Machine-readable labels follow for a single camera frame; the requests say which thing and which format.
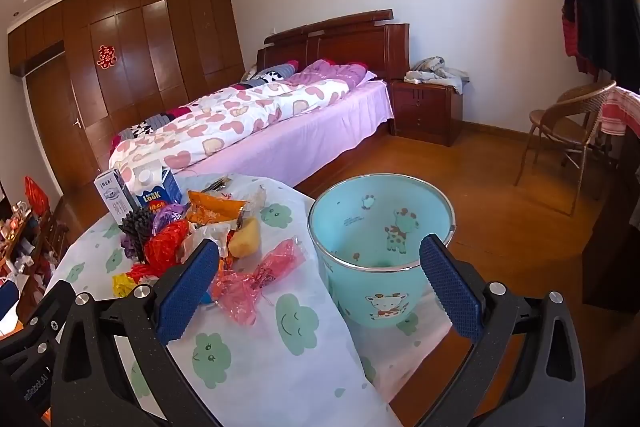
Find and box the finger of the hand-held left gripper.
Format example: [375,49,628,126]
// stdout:
[0,279,76,360]

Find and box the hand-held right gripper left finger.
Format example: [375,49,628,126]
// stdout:
[52,238,223,427]

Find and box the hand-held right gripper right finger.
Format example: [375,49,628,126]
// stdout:
[419,234,587,427]

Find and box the red foam net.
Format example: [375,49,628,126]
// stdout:
[144,221,190,275]

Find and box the light blue cartoon print bin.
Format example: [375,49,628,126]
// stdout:
[306,174,457,329]

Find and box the yellow food scrap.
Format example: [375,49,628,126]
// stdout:
[227,217,262,258]

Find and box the orange snack wrapper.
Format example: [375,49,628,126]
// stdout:
[187,189,248,225]

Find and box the clear plastic bag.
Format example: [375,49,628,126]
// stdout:
[182,224,241,258]

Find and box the cluttered wooden cabinet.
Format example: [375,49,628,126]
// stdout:
[0,197,71,338]

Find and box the yellow wrapper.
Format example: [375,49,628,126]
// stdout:
[112,272,151,298]

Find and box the pink plastic bag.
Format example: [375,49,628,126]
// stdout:
[215,239,306,325]

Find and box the blue drink carton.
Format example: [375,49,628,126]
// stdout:
[131,159,183,212]

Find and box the red plastic bag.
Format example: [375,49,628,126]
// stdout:
[24,176,51,218]

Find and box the white milk carton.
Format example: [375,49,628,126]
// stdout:
[95,168,138,225]

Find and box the cloud print tablecloth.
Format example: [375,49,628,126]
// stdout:
[42,174,453,427]

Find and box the heart print quilt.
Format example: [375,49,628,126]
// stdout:
[109,79,351,172]

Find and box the wooden door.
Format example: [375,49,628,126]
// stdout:
[25,64,103,198]

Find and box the dark wooden cabinet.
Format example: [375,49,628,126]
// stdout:
[582,132,640,308]

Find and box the wooden nightstand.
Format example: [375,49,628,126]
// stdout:
[390,79,463,148]

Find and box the pink bed sheet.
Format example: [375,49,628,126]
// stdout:
[190,79,391,185]

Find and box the wicker chair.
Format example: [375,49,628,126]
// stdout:
[515,79,618,202]

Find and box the pile of grey clothes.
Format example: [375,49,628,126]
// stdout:
[404,56,471,95]

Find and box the red striped towel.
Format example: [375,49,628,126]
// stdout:
[597,87,640,138]

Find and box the red paper decoration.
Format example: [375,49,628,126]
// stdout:
[96,46,121,70]

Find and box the purple quilt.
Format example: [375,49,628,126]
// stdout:
[287,59,371,90]

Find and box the wooden wardrobe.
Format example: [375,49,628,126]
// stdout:
[7,0,246,198]

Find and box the wooden bed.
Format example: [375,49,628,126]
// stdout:
[107,9,411,188]

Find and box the red hanging garment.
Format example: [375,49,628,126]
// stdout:
[559,0,601,76]

